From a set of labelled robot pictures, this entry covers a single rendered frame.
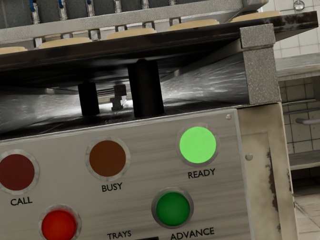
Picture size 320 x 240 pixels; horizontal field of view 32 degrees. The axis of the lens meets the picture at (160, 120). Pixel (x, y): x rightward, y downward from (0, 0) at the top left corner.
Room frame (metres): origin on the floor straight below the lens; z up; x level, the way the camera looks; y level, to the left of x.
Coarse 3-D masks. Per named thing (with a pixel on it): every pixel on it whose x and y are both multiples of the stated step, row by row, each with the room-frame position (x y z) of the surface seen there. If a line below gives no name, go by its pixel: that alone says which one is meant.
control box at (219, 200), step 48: (0, 144) 0.48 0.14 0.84; (48, 144) 0.48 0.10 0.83; (144, 144) 0.49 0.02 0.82; (240, 144) 0.49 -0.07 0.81; (0, 192) 0.48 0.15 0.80; (48, 192) 0.48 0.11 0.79; (96, 192) 0.48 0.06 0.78; (144, 192) 0.49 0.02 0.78; (192, 192) 0.49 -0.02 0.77; (240, 192) 0.49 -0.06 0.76
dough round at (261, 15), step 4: (260, 12) 0.52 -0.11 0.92; (264, 12) 0.52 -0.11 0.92; (268, 12) 0.52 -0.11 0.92; (272, 12) 0.52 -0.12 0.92; (276, 12) 0.52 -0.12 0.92; (240, 16) 0.53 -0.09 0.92; (244, 16) 0.53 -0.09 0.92; (248, 16) 0.52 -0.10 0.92; (252, 16) 0.52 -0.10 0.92; (256, 16) 0.52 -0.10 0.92; (260, 16) 0.52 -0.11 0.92; (264, 16) 0.52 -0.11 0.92; (268, 16) 0.52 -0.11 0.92; (272, 16) 0.52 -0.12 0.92; (232, 20) 0.54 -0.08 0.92; (236, 20) 0.53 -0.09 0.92; (240, 20) 0.53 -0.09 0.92
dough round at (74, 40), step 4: (52, 40) 0.51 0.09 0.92; (56, 40) 0.51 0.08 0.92; (60, 40) 0.51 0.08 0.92; (64, 40) 0.51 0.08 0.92; (68, 40) 0.50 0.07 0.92; (72, 40) 0.51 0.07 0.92; (76, 40) 0.51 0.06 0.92; (80, 40) 0.51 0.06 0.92; (84, 40) 0.51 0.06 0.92; (88, 40) 0.52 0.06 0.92; (44, 44) 0.51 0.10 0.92; (48, 44) 0.51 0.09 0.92; (52, 44) 0.51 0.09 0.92; (56, 44) 0.50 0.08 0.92; (60, 44) 0.50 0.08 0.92; (64, 44) 0.50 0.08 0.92; (68, 44) 0.50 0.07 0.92; (40, 48) 0.52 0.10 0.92
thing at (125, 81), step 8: (160, 72) 1.19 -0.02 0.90; (168, 72) 1.20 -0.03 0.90; (104, 80) 1.18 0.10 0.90; (112, 80) 1.20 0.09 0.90; (120, 80) 1.29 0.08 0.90; (128, 80) 1.39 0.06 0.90; (48, 88) 1.18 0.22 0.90; (56, 88) 1.18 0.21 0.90; (64, 88) 1.25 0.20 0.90; (72, 88) 1.34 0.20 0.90; (96, 88) 1.75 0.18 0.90
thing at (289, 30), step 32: (160, 32) 0.49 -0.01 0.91; (192, 32) 0.49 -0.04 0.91; (224, 32) 0.49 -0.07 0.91; (288, 32) 0.51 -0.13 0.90; (0, 64) 0.48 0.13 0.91; (32, 64) 0.48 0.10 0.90; (64, 64) 0.51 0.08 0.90; (96, 64) 0.57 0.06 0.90; (128, 64) 0.66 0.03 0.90; (160, 64) 0.78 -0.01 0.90
